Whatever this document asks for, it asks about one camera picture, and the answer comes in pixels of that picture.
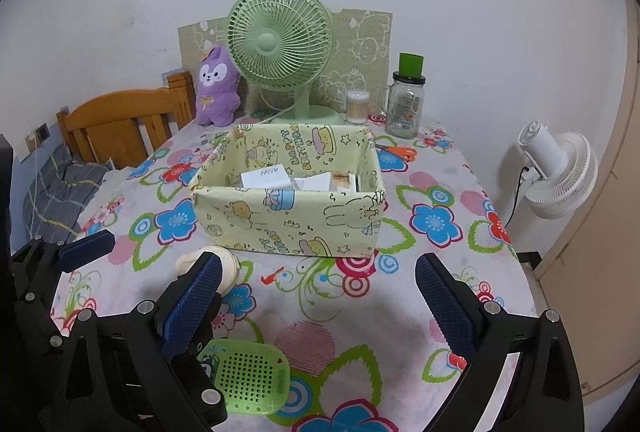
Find white long rectangular box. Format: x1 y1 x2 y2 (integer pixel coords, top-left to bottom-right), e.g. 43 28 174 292
331 172 357 193

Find cotton swab container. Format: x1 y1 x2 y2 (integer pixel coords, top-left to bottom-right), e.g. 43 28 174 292
345 90 370 125

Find green desk fan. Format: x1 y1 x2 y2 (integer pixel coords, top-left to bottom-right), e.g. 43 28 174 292
226 0 341 125

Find green perforated speaker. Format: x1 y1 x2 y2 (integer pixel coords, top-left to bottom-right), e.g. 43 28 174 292
198 339 291 415

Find purple plush toy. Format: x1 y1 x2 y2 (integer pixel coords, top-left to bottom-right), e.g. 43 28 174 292
195 44 241 127

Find yellow cartoon fabric box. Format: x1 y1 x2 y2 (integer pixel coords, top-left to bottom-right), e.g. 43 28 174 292
189 123 386 258

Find glass jar green lid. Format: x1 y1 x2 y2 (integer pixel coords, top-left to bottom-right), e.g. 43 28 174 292
383 52 426 140

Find white standing fan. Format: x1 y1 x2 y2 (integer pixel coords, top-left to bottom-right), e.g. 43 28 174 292
506 120 599 225

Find white cube charger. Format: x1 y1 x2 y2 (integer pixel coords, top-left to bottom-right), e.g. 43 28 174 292
292 172 332 192

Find orange handled scissors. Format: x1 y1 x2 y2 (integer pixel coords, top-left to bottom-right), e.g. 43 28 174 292
376 144 418 163

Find white fan power cable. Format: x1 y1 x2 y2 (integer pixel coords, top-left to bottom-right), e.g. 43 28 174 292
202 108 296 149

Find floral tablecloth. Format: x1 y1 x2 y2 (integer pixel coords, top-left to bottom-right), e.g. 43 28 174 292
51 122 535 431

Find wooden chair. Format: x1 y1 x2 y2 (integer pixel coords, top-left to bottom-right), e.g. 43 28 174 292
56 72 195 168

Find white 45W charger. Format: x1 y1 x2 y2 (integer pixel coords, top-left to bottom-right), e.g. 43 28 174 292
241 163 293 189

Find grey plaid bedding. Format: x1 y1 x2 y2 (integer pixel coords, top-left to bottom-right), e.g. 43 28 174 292
23 144 113 243

